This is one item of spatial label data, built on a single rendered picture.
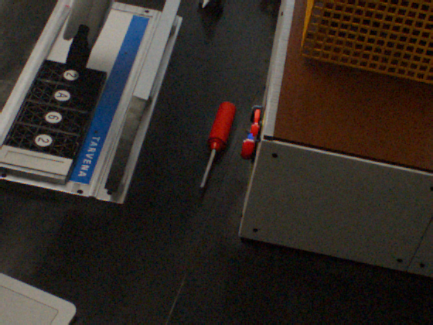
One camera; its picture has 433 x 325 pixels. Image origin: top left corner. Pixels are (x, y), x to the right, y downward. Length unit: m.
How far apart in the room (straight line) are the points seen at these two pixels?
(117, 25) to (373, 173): 0.57
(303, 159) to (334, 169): 0.04
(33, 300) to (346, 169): 0.41
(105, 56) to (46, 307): 0.47
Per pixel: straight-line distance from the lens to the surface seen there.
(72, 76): 1.33
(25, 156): 1.21
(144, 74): 1.06
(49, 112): 1.27
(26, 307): 1.08
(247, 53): 1.47
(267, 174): 1.08
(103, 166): 1.21
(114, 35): 1.44
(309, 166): 1.06
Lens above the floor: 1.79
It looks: 45 degrees down
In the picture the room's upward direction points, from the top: 11 degrees clockwise
